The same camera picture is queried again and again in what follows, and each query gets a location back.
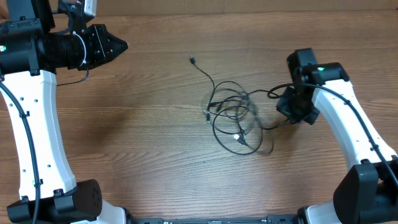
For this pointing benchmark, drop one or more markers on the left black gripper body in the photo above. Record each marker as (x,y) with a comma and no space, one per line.
(83,53)

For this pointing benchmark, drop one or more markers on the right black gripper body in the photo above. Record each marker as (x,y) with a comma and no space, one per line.
(295,107)

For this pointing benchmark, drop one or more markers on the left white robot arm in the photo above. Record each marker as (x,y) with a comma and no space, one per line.
(31,52)

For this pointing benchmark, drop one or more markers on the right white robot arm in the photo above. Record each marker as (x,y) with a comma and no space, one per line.
(368,192)

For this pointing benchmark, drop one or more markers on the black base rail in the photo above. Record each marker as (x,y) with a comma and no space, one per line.
(270,219)

